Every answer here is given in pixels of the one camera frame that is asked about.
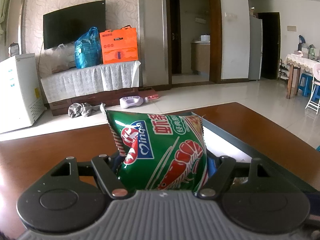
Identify green shrimp chips bag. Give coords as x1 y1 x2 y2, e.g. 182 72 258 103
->
100 106 208 193

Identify grey open storage box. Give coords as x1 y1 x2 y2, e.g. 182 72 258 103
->
203 119 319 193

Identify grey crumpled cloth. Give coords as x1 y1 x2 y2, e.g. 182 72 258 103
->
68 103 100 118

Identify dark wooden tv cabinet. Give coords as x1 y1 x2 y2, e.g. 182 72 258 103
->
49 87 139 117

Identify purple white plastic bottle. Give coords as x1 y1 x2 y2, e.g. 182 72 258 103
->
119 96 149 109

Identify white lace cabinet cloth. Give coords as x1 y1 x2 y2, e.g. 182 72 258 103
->
41 61 140 103

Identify white small refrigerator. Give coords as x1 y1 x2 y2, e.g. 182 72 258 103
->
1 53 44 133

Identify white folding chair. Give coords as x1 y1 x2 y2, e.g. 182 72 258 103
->
305 62 319 114

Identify blue plastic bag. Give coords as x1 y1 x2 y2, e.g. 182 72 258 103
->
74 27 102 69

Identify clear plastic bag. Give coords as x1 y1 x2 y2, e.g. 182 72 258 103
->
50 43 75 74

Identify blue plastic stool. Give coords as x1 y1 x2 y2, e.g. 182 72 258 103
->
298 73 312 97

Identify kitchen counter cabinet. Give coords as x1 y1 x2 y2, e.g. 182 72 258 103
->
191 42 210 75

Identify orange cardboard box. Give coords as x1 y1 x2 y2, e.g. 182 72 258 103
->
100 25 138 64

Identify wooden dining table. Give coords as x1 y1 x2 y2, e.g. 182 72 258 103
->
284 54 319 99

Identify kettle on small refrigerator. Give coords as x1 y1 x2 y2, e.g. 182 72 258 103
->
8 42 20 57

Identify black wall television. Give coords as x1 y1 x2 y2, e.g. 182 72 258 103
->
43 0 106 49

